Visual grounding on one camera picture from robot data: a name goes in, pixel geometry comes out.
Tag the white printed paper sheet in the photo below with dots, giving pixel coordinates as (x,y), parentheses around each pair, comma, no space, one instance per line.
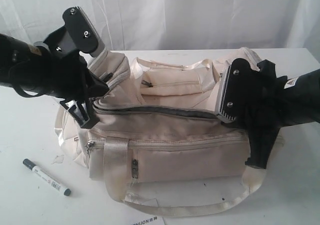
(140,218)

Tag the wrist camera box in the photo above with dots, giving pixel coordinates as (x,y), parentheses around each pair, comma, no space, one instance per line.
(233,90)
(82,32)

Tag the white marker with black cap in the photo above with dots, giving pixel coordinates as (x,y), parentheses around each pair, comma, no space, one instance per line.
(47,178)

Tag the white backdrop curtain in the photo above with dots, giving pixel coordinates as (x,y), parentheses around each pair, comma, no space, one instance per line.
(175,24)

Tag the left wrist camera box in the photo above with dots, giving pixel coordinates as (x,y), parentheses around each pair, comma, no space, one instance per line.
(82,32)

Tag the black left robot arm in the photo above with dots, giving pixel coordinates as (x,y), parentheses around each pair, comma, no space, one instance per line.
(15,57)

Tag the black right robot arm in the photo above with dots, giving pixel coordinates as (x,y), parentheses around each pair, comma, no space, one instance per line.
(299,100)

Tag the cream fabric duffel bag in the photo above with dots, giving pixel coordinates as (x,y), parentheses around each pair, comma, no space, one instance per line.
(158,144)

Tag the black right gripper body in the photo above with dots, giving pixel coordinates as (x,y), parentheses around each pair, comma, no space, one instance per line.
(263,114)

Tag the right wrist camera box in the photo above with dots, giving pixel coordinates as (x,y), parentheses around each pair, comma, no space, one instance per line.
(233,90)

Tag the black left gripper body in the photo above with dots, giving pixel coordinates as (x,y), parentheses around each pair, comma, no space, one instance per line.
(61,73)

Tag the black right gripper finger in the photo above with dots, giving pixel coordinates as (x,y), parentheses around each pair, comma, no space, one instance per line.
(261,142)

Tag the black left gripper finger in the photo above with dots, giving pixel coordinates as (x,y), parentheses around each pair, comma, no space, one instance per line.
(95,86)
(82,112)

